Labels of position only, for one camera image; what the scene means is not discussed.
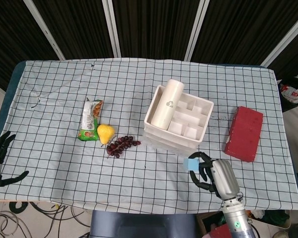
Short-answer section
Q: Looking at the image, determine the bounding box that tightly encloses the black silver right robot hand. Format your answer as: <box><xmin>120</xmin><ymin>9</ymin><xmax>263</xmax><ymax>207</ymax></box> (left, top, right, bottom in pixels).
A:
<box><xmin>188</xmin><ymin>151</ymin><xmax>241</xmax><ymax>199</ymax></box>

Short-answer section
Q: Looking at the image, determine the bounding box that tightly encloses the light blue cube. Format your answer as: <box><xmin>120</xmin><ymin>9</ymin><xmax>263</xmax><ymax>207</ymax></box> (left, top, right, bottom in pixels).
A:
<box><xmin>183</xmin><ymin>158</ymin><xmax>202</xmax><ymax>172</ymax></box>

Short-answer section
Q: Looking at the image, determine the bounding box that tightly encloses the red brick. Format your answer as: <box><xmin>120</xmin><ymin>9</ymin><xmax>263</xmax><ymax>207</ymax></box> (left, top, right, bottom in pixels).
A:
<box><xmin>224</xmin><ymin>106</ymin><xmax>264</xmax><ymax>163</ymax></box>

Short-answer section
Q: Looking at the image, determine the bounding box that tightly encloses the white black checkered tablecloth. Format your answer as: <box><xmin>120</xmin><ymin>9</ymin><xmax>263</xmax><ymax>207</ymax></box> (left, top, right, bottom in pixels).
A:
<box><xmin>0</xmin><ymin>58</ymin><xmax>298</xmax><ymax>214</ymax></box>

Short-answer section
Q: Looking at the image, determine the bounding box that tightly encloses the white cylindrical bottle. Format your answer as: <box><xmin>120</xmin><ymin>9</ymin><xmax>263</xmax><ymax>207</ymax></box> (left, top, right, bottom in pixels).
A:
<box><xmin>151</xmin><ymin>78</ymin><xmax>185</xmax><ymax>130</ymax></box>

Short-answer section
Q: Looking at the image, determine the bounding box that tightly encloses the green snack packet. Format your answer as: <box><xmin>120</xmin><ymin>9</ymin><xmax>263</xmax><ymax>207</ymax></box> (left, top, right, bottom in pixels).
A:
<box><xmin>77</xmin><ymin>99</ymin><xmax>104</xmax><ymax>142</ymax></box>

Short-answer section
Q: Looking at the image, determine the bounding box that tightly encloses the grey blue robot torso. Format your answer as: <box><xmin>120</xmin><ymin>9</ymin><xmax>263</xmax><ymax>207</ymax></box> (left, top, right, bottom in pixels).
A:
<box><xmin>90</xmin><ymin>210</ymin><xmax>198</xmax><ymax>238</ymax></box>

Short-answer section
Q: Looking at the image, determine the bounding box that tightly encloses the black bag with red print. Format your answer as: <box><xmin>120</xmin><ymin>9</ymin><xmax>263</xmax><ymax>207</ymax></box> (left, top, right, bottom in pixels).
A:
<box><xmin>278</xmin><ymin>77</ymin><xmax>298</xmax><ymax>114</ymax></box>

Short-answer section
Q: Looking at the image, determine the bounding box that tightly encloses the red grape bunch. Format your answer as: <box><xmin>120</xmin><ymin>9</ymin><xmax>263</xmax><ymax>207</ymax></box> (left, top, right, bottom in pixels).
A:
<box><xmin>106</xmin><ymin>135</ymin><xmax>142</xmax><ymax>159</ymax></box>

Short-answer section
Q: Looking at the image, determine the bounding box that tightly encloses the yellow pear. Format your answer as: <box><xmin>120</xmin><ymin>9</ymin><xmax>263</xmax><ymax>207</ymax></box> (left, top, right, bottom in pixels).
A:
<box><xmin>96</xmin><ymin>123</ymin><xmax>116</xmax><ymax>145</ymax></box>

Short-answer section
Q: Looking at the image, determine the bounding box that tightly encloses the black pleated curtain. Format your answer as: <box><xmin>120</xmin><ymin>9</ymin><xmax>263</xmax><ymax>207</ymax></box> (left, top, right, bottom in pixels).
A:
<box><xmin>0</xmin><ymin>0</ymin><xmax>298</xmax><ymax>85</ymax></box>

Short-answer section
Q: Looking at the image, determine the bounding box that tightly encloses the grey coiled floor cable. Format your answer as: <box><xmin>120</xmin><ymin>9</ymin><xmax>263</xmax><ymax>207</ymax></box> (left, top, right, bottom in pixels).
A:
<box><xmin>0</xmin><ymin>213</ymin><xmax>32</xmax><ymax>238</ymax></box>

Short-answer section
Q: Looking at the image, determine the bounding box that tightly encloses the black floor cable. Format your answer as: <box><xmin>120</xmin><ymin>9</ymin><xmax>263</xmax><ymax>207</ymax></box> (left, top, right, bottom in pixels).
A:
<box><xmin>47</xmin><ymin>204</ymin><xmax>90</xmax><ymax>229</ymax></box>

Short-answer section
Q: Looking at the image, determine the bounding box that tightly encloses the white divided storage tray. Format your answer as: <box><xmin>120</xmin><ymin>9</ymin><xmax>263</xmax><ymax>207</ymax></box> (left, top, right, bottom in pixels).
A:
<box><xmin>143</xmin><ymin>85</ymin><xmax>215</xmax><ymax>156</ymax></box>

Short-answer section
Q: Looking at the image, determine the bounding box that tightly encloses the white partition post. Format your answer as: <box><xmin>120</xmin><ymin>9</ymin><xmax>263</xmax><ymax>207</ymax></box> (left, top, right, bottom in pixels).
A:
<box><xmin>185</xmin><ymin>0</ymin><xmax>211</xmax><ymax>60</ymax></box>
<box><xmin>23</xmin><ymin>0</ymin><xmax>65</xmax><ymax>60</ymax></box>
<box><xmin>101</xmin><ymin>0</ymin><xmax>122</xmax><ymax>58</ymax></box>
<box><xmin>262</xmin><ymin>9</ymin><xmax>298</xmax><ymax>67</ymax></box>

